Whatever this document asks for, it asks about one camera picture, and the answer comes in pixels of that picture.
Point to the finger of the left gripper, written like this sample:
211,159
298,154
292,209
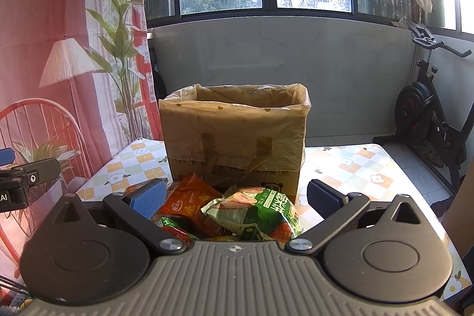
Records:
40,172
7,156

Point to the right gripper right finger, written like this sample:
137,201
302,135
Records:
339,212

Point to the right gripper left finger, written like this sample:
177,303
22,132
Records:
133,212

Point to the orange snack bag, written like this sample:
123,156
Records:
181,214

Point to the green snack bag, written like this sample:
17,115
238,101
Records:
256,213

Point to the checkered floral tablecloth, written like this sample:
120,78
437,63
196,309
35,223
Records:
364,168

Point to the red patterned curtain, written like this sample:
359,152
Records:
76,86

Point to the cardboard box with plastic liner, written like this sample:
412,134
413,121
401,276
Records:
248,136

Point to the black exercise bike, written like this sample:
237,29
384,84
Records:
422,126

